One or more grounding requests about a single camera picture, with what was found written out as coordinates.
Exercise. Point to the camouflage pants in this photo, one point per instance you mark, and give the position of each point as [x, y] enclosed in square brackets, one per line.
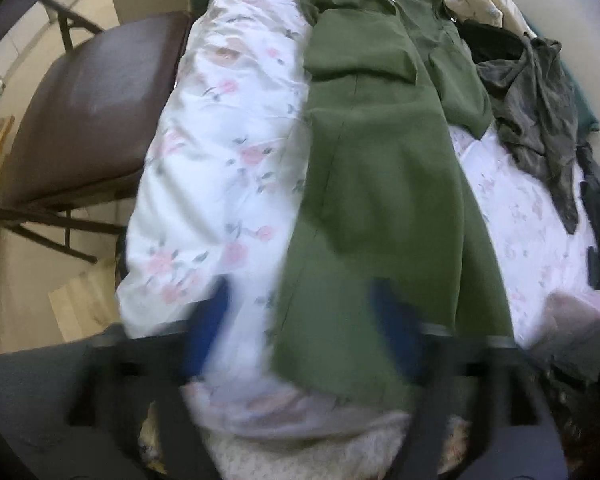
[535, 110]

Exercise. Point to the green pants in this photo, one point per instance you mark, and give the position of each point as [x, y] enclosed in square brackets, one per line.
[380, 185]

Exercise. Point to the cream cartoon print cloth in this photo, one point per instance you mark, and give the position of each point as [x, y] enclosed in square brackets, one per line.
[290, 460]

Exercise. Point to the black garment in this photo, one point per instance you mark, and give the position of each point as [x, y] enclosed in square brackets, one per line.
[495, 42]

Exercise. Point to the person's grey clothing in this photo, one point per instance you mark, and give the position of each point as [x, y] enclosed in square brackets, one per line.
[25, 410]

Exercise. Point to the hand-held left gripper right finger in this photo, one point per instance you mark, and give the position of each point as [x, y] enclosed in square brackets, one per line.
[395, 330]

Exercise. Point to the white floral bed sheet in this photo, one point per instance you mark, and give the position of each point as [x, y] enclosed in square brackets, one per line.
[220, 160]

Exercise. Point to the black rectangular object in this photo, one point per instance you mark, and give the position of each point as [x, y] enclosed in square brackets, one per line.
[593, 266]

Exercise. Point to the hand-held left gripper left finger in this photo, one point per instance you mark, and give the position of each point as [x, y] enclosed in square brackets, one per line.
[205, 330]

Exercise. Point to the brown folding chair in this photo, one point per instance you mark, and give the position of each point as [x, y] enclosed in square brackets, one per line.
[90, 110]

